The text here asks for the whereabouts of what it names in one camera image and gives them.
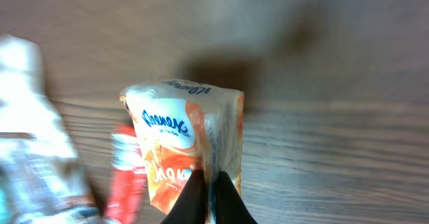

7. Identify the red snack stick packet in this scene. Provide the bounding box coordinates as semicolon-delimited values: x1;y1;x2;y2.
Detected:
103;124;147;224

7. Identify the orange Kleenex tissue box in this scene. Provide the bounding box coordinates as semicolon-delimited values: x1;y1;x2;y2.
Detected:
120;79;244;214

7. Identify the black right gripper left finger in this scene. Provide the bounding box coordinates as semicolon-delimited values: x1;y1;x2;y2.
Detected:
161;170;207;224

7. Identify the brown snack pouch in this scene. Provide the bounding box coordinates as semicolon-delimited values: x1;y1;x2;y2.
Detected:
1;34;103;224

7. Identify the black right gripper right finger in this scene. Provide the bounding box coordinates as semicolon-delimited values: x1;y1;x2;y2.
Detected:
215;171;257;224

